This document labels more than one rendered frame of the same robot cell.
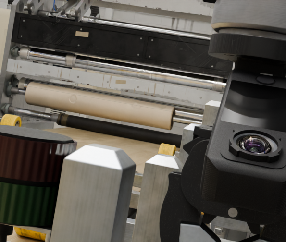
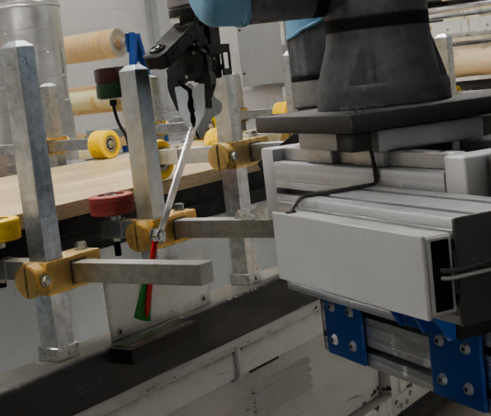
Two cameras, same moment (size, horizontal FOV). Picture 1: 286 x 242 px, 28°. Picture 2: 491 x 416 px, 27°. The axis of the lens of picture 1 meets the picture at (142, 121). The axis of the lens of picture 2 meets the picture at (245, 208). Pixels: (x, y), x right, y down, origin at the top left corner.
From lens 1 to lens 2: 1.44 m
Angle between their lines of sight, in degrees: 24
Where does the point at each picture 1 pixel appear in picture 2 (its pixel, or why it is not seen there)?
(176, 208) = (171, 82)
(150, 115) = (472, 60)
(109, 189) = (132, 77)
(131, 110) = not seen: hidden behind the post
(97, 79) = not seen: hidden behind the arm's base
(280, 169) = (159, 53)
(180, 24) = not seen: outside the picture
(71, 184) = (122, 79)
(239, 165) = (149, 55)
